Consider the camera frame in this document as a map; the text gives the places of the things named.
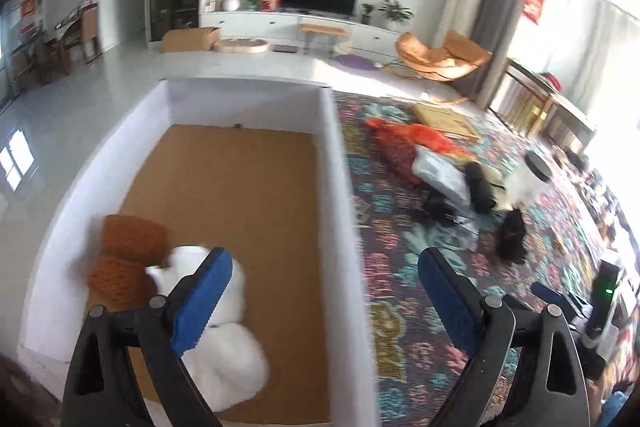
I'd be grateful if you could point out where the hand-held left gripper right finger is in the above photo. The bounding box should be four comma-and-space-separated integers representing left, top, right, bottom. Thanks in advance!
417, 247, 593, 427

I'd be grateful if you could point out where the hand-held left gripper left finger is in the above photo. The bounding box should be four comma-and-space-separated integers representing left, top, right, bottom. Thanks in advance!
62, 247, 236, 427

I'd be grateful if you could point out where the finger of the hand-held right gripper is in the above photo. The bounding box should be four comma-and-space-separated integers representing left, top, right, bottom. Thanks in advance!
531, 282, 581, 315

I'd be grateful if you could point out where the white fluffy plush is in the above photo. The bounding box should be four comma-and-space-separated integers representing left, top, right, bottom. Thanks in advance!
147, 244, 271, 413

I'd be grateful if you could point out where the white cardboard box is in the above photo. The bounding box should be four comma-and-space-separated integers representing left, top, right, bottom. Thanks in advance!
20, 77, 378, 427

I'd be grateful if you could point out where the red patterned pouch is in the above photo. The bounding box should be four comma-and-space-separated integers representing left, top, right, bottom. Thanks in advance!
375, 127, 426, 185

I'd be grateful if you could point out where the black soft item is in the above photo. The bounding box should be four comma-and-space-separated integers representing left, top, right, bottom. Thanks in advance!
467, 162, 498, 214
495, 209, 528, 265
425, 194, 476, 228

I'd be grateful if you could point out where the colourful patterned woven cloth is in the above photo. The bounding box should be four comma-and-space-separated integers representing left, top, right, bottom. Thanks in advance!
332, 92, 621, 427

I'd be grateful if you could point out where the brown knitted plush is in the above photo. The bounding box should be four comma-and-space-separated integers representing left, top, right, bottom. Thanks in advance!
87, 214, 171, 310

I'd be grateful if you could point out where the clear jar with black lid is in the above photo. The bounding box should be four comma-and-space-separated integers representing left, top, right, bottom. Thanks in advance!
509, 151, 553, 214

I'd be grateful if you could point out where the grey plastic package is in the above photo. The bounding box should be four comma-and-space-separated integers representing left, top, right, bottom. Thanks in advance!
412, 147, 473, 208

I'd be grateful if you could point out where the orange snack bag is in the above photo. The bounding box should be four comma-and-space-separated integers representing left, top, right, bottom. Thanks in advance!
365, 117, 471, 158

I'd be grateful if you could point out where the yellow flat box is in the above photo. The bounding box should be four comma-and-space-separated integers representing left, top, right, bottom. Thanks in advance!
412, 104, 481, 140

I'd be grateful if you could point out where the wooden side table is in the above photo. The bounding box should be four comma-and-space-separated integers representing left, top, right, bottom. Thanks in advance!
540, 74, 597, 155

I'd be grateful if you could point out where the wooden slatted chair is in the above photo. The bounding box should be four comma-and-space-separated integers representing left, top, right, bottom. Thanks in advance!
487, 57, 556, 138

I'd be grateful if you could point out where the orange lounge chair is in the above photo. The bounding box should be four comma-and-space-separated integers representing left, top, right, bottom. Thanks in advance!
395, 31, 493, 82

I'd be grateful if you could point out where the purple round mat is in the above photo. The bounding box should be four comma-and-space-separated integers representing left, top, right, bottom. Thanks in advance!
334, 54, 378, 72

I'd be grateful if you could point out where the round beige pet bed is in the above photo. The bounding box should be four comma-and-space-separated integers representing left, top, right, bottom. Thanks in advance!
215, 37, 272, 55

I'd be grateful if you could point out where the brown cardboard box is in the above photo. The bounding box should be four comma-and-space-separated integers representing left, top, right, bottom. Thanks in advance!
161, 27, 222, 54

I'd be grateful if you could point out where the grey curtain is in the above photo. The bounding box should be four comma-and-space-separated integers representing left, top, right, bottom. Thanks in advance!
470, 0, 531, 108

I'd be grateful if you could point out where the white television cabinet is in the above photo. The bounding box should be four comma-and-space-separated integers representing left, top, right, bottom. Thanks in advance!
199, 9, 416, 58

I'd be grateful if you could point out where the large leafy potted plant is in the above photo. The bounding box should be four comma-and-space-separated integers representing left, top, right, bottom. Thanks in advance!
377, 0, 415, 32

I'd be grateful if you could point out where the wooden bench stool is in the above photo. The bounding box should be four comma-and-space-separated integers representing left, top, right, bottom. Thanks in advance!
298, 23, 348, 55

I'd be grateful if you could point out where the white tower air conditioner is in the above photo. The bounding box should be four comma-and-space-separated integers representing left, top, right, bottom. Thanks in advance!
442, 0, 488, 52

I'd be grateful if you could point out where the red window poster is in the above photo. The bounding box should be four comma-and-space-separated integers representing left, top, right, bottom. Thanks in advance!
522, 0, 546, 25

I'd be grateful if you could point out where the wooden dining chair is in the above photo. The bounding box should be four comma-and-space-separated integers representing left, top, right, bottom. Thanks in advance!
75, 4, 103, 65

